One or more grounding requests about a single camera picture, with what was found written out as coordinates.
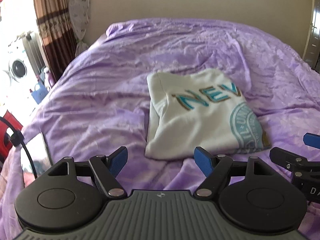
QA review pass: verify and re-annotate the white Nevada sweatshirt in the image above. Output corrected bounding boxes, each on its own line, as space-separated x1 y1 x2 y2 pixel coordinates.
145 69 271 160

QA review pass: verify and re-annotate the silver smartphone on bed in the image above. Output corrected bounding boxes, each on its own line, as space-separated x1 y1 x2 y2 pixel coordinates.
21 133 53 176

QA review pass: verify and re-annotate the blue detergent bottle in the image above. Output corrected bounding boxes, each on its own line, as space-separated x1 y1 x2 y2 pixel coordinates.
31 81 48 105

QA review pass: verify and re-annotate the purple bottle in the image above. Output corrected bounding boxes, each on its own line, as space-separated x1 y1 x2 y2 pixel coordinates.
44 67 55 88

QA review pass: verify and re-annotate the red bag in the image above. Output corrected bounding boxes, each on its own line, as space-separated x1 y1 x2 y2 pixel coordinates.
1 111 23 164

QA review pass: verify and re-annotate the white washing machine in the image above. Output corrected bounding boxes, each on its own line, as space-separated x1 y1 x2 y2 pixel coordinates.
1 38 36 110

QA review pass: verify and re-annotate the grey suitcase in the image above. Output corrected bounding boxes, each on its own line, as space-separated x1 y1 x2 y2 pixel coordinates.
22 32 46 75

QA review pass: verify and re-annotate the brown striped curtain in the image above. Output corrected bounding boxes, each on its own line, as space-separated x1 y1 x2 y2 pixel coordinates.
34 0 76 81

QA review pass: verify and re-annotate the white patterned tied curtain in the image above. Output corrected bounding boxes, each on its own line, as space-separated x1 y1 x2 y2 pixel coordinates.
68 0 90 57

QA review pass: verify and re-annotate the wooden door frame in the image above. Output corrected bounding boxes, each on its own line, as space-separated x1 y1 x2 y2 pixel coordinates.
302 0 319 70

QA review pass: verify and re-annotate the black cable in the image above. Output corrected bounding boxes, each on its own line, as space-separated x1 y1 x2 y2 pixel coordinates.
0 116 38 179

